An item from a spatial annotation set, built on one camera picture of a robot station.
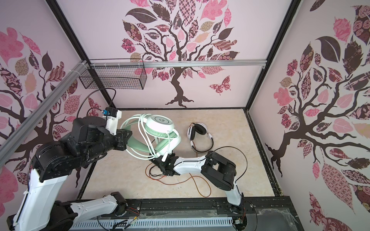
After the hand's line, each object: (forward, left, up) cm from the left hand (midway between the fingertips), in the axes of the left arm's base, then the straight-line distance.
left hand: (129, 135), depth 57 cm
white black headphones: (+26, -33, -31) cm, 52 cm away
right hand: (+11, -8, -30) cm, 33 cm away
